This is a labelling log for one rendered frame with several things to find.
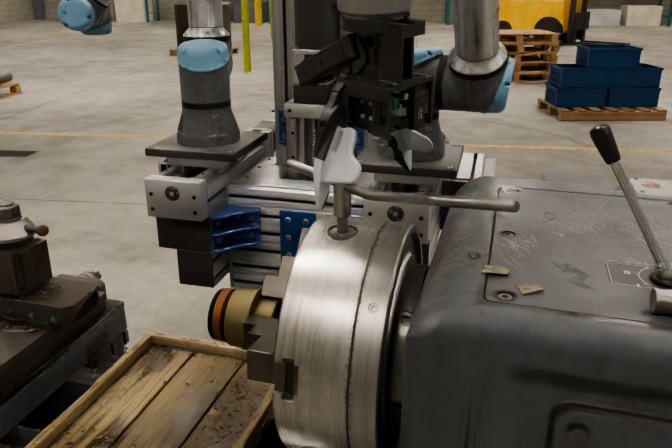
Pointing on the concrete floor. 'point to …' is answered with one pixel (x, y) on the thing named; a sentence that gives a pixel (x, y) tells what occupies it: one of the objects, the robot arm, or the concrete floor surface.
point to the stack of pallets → (527, 58)
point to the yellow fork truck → (536, 13)
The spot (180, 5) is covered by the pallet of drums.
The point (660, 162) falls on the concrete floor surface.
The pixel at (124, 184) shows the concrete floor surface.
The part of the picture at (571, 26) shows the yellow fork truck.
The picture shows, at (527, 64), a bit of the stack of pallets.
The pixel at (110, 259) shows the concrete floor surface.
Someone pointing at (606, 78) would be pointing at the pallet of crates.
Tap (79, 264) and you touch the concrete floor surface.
